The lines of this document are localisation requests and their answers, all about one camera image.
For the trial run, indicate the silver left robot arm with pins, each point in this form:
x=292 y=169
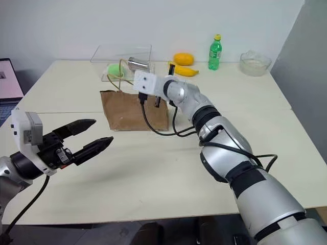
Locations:
x=24 y=163

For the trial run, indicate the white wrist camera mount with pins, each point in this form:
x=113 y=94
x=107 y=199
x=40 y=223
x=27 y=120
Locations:
x=146 y=82
x=19 y=127

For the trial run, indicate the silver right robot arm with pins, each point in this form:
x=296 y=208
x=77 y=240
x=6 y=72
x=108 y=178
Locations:
x=255 y=199

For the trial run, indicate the yellow orange mango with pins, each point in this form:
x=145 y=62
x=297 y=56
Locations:
x=183 y=59

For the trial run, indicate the green round item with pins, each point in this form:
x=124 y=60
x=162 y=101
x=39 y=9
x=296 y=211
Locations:
x=115 y=69

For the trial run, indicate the open laptop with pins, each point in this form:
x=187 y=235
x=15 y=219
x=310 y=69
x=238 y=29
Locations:
x=7 y=84

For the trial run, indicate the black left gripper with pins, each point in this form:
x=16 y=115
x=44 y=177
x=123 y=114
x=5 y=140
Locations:
x=52 y=150

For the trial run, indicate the clear glass bowl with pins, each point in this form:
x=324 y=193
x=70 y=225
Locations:
x=255 y=63

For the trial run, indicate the brown paper bag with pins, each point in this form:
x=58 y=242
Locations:
x=127 y=112

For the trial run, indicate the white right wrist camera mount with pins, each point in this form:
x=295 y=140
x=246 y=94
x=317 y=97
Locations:
x=146 y=82

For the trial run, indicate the dark rounded shape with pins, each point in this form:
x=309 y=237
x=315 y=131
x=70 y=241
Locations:
x=150 y=233

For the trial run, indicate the yellow banana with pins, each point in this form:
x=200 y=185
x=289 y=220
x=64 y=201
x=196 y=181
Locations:
x=186 y=71

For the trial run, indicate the clear plastic box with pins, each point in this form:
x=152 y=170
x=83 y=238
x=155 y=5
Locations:
x=122 y=53

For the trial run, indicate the silver metal cup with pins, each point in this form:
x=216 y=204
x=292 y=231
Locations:
x=138 y=65

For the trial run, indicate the green plastic bottle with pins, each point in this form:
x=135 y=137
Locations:
x=214 y=54

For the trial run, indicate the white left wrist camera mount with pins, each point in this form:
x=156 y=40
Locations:
x=19 y=127

